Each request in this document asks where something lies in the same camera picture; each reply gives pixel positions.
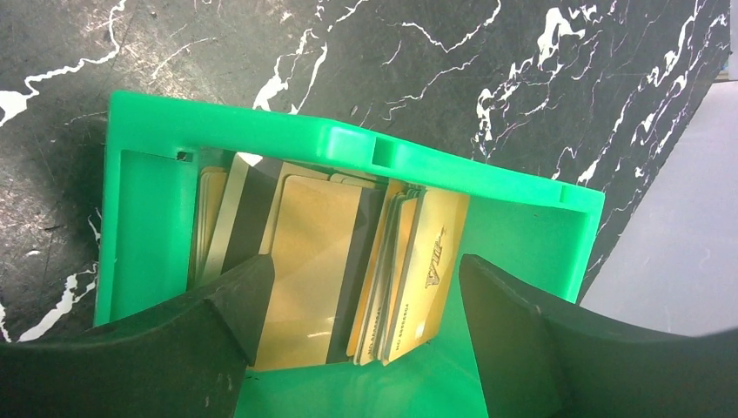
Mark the gold VIP credit card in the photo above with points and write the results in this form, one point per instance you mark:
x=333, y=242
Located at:
x=423, y=286

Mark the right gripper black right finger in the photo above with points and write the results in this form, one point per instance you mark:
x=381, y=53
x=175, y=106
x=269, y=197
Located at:
x=541, y=356

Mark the cards in green tray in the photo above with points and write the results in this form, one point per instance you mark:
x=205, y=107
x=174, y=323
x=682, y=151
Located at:
x=369, y=265

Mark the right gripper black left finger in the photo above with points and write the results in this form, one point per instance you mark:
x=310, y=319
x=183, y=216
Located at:
x=185, y=357

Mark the black striped gold card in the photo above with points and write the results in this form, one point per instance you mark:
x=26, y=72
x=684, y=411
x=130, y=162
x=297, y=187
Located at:
x=321, y=246

